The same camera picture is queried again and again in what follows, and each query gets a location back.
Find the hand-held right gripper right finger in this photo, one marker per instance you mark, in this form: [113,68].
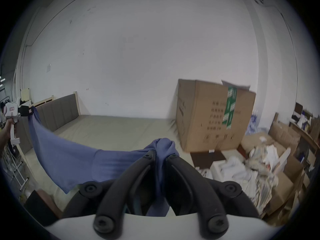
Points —
[186,176]

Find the pile of flattened cardboard cartons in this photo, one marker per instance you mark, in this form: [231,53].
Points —
[285,164]

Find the large brown cardboard carton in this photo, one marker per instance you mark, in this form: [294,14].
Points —
[210,119]

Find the white metal rack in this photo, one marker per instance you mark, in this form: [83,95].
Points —
[15,169]

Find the heap of white packaging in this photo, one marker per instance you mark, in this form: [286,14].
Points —
[250,166]

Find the person's left hand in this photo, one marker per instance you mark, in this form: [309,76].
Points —
[7,124]

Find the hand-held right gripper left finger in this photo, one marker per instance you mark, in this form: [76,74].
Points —
[140,174]

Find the bed with beige sheet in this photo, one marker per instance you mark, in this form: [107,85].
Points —
[112,129]

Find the grey padded headboard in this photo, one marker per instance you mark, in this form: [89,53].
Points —
[57,111]

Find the dark brown board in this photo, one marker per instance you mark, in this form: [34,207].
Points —
[207,159]

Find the wooden shelf with items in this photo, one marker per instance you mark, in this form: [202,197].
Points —
[303,120]

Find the dark brown stool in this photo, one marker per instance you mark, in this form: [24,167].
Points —
[43,206]

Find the person's left forearm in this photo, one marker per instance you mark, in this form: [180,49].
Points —
[3,140]

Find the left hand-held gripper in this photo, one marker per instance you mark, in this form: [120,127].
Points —
[12,109]

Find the dark blue shirt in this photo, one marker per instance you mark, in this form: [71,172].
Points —
[75,156]

